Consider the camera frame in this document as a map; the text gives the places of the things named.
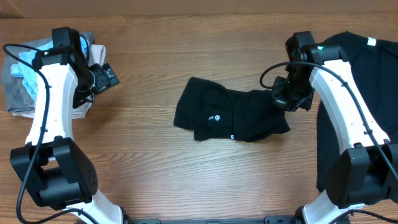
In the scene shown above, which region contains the black t-shirt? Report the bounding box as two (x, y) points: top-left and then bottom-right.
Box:
(174, 77), (290, 142)

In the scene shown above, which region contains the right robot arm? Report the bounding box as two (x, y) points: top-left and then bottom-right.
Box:
(272, 44), (397, 223)

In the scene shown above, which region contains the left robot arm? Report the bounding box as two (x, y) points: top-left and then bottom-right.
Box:
(10, 44), (129, 223)

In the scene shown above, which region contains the beige folded shirt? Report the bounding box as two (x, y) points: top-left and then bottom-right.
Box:
(12, 44), (106, 119)

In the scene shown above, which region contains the light blue printed t-shirt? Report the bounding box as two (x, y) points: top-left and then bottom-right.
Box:
(11, 37), (91, 101)

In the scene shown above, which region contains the dark navy t-shirt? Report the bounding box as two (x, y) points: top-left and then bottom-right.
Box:
(317, 32), (397, 208)

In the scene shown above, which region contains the grey folded shirt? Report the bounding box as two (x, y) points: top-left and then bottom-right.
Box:
(1, 32), (95, 113)

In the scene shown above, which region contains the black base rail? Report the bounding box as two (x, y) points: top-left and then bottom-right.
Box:
(124, 215), (303, 224)

